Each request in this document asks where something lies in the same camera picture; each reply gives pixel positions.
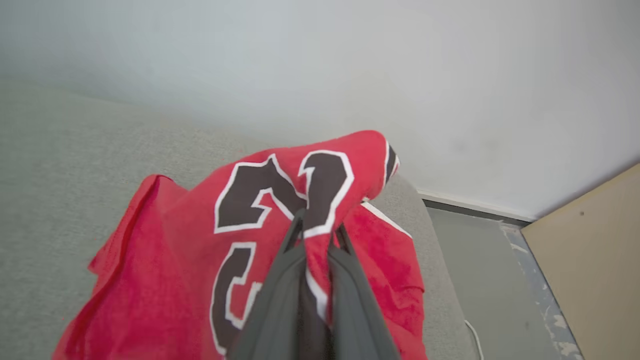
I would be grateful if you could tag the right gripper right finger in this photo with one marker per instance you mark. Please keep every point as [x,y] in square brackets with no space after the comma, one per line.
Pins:
[355,320]

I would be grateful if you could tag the red jersey with black lettering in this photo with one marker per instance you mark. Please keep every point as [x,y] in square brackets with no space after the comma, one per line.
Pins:
[165,260]

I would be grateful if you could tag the beige wooden panel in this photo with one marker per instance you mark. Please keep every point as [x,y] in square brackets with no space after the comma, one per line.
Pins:
[600,260]

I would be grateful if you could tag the white skirting board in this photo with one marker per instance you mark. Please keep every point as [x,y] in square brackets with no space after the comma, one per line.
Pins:
[475,205]

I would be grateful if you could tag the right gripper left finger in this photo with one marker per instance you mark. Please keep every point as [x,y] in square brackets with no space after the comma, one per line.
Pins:
[275,315]

